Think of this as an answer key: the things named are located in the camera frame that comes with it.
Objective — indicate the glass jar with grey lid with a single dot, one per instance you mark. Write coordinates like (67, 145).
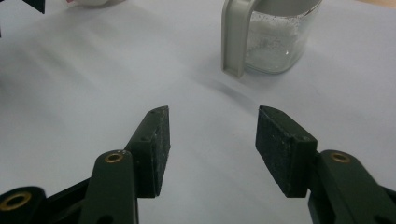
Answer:
(274, 40)

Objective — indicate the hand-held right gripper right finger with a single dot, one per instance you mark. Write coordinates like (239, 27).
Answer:
(286, 155)

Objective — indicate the red and white sugar bag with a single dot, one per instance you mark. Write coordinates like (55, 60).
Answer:
(93, 2)

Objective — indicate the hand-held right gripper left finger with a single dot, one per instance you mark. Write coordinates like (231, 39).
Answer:
(149, 161)

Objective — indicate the wooden table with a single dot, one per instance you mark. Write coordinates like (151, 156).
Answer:
(383, 2)

